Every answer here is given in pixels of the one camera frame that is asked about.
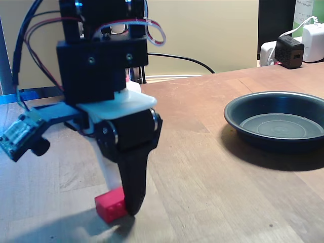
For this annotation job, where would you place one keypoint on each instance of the red lego block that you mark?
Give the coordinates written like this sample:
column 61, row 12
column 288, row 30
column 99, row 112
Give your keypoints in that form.
column 110, row 206

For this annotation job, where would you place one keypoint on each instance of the dark round shallow bin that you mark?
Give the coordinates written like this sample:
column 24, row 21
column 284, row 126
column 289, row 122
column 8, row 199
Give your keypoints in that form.
column 278, row 126

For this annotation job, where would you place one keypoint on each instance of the chrome metal pole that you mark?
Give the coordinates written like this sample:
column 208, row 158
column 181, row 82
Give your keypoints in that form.
column 138, row 74

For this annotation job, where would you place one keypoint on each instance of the blue strip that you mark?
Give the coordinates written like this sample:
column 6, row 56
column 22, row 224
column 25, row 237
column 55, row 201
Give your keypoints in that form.
column 29, row 95

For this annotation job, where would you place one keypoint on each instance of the white power strip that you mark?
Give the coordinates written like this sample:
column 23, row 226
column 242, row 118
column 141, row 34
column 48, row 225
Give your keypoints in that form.
column 265, row 53

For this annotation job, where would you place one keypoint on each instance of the black cube power adapter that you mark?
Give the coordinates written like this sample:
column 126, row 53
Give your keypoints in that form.
column 288, row 51

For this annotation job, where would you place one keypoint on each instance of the black panel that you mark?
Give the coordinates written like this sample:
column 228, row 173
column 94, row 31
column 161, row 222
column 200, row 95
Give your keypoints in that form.
column 273, row 20

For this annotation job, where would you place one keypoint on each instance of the white charger box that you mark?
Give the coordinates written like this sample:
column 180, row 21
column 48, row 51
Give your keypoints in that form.
column 314, row 43

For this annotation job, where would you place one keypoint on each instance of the green and white box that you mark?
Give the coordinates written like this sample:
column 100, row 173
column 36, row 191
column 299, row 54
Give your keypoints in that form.
column 303, row 10

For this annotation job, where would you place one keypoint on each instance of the black gripper camera on bracket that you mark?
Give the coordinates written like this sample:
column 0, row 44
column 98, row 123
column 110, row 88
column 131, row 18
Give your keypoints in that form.
column 22, row 134

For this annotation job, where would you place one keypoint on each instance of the dark board frame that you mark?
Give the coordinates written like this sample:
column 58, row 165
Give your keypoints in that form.
column 5, row 63

